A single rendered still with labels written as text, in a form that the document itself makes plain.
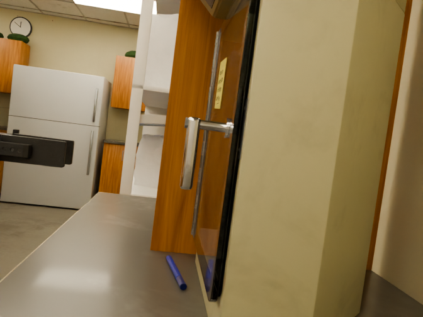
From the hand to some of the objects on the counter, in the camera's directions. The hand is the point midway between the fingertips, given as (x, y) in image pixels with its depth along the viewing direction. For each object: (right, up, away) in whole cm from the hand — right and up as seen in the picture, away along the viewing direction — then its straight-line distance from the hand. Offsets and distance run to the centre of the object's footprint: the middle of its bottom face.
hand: (39, 150), depth 46 cm
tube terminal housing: (+31, -24, +16) cm, 42 cm away
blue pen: (+14, -21, +23) cm, 34 cm away
